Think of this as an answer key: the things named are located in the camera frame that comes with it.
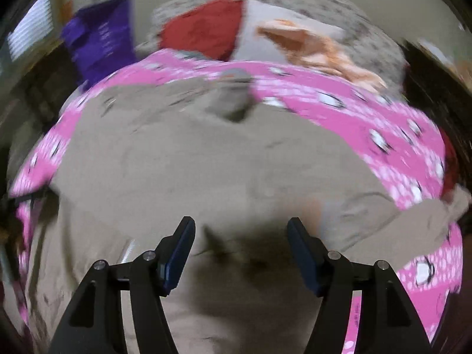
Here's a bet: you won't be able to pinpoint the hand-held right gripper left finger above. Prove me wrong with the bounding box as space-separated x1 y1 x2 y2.
48 216 196 354

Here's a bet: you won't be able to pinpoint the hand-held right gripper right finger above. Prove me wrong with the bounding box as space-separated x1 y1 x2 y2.
288 217 434 354

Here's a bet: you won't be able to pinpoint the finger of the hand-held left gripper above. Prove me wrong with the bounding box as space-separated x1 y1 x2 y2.
7 187 56 207

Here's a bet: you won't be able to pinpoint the beige pants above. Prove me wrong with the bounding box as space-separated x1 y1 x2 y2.
7 77 471 354

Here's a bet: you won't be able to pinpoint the pink penguin print blanket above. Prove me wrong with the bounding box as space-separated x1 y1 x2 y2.
7 48 463 354

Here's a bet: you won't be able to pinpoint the purple bag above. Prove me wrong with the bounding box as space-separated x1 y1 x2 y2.
61 0 139 89

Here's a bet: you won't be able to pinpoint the white window blinds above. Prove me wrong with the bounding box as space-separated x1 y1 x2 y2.
7 0 52 60

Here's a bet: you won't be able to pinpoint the red cloth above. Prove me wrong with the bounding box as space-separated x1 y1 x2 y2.
440 131 460 200

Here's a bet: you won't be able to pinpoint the dark wooden furniture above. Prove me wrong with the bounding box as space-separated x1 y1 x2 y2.
400 37 472 207

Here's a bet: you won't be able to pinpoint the white and orange pillow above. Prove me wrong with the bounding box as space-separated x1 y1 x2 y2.
229 0 388 93

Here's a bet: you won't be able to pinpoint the red pillow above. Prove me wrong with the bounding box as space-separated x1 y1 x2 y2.
158 0 246 61

